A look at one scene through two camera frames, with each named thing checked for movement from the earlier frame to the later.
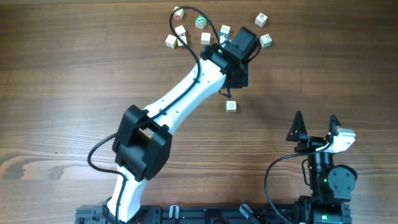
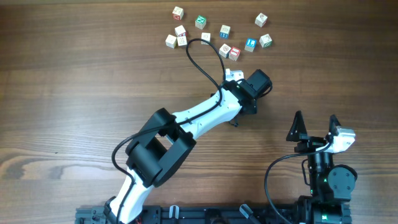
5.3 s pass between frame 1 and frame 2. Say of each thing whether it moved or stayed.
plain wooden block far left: stayed
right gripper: stayed
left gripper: moved
